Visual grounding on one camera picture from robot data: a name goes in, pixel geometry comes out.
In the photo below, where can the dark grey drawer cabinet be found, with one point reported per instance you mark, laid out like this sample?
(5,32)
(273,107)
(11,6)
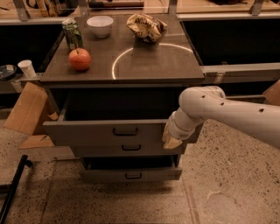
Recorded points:
(128,79)

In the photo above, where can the brown cardboard box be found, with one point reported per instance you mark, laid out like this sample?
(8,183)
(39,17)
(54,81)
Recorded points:
(31,110)

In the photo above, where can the grey drawer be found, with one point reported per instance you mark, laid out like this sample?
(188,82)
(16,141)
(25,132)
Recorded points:
(130,169)
(84,127)
(125,150)

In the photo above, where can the black pole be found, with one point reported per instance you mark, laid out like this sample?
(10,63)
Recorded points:
(11,188)

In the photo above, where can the green soda can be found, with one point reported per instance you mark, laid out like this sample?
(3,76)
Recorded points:
(72,34)

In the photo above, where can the white bowl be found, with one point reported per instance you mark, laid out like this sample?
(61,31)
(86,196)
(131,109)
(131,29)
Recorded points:
(100,26)

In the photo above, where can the grey bottom drawer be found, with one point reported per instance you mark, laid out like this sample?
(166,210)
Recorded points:
(130,169)

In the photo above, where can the crumpled chip bag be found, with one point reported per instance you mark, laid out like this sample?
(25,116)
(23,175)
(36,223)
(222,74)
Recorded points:
(147,28)

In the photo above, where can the grey top drawer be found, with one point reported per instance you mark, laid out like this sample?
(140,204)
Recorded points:
(84,127)

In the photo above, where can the black round dish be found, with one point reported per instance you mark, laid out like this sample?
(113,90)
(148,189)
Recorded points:
(7,72)

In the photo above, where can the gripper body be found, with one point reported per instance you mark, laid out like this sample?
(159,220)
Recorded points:
(178,129)

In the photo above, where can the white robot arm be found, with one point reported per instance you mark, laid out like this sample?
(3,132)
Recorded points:
(197,104)

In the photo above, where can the cardboard box at right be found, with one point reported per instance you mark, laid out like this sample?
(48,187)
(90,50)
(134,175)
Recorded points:
(272,94)

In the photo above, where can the white paper cup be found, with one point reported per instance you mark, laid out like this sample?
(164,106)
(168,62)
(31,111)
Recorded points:
(27,68)

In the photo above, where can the grey middle drawer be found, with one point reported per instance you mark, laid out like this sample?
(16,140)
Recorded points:
(125,150)

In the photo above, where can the red apple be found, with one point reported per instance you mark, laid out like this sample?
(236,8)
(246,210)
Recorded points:
(79,59)

